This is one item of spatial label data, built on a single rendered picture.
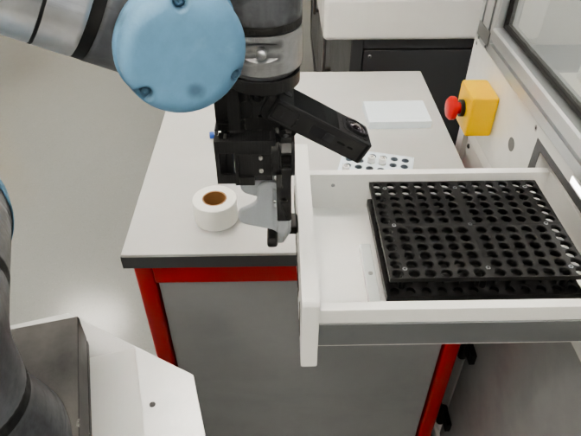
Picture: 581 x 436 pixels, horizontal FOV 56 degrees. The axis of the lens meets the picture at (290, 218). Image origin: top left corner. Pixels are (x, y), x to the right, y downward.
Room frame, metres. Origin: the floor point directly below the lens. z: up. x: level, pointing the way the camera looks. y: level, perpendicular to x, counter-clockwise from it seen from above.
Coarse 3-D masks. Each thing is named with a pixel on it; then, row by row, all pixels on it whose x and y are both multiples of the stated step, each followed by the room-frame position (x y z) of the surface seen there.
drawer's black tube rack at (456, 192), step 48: (480, 192) 0.57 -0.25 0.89; (528, 192) 0.56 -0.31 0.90; (432, 240) 0.50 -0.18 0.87; (480, 240) 0.47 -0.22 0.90; (528, 240) 0.47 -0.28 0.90; (384, 288) 0.43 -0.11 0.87; (432, 288) 0.42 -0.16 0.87; (480, 288) 0.42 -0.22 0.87; (528, 288) 0.42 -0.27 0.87; (576, 288) 0.42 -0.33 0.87
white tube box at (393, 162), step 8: (368, 152) 0.81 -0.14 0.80; (376, 152) 0.81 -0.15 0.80; (344, 160) 0.79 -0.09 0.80; (376, 160) 0.79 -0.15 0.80; (392, 160) 0.80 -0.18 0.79; (400, 160) 0.79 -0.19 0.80; (408, 160) 0.79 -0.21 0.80; (352, 168) 0.76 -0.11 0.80; (360, 168) 0.77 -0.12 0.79; (368, 168) 0.77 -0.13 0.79; (376, 168) 0.76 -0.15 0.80; (384, 168) 0.76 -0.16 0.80; (392, 168) 0.76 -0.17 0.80; (400, 168) 0.76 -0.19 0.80; (408, 168) 0.76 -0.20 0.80
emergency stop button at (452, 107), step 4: (452, 96) 0.83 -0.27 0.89; (448, 100) 0.83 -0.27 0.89; (452, 100) 0.82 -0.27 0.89; (456, 100) 0.82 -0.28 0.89; (448, 104) 0.83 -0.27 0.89; (452, 104) 0.82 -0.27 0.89; (456, 104) 0.82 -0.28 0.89; (460, 104) 0.83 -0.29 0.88; (444, 108) 0.84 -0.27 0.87; (448, 108) 0.82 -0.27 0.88; (452, 108) 0.81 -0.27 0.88; (456, 108) 0.81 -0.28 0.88; (460, 108) 0.82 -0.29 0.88; (444, 112) 0.84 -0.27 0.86; (448, 112) 0.82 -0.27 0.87; (452, 112) 0.81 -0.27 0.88; (456, 112) 0.81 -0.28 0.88; (448, 116) 0.82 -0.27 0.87; (452, 116) 0.81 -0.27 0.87
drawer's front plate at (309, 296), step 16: (304, 144) 0.63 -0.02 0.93; (304, 160) 0.59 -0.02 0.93; (304, 176) 0.56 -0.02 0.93; (304, 192) 0.53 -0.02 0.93; (304, 208) 0.49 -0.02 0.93; (304, 224) 0.47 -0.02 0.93; (304, 240) 0.44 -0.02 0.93; (304, 256) 0.41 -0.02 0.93; (304, 272) 0.39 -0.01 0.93; (304, 288) 0.37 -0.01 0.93; (304, 304) 0.35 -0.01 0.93; (304, 320) 0.35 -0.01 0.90; (304, 336) 0.35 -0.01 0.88; (304, 352) 0.35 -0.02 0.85
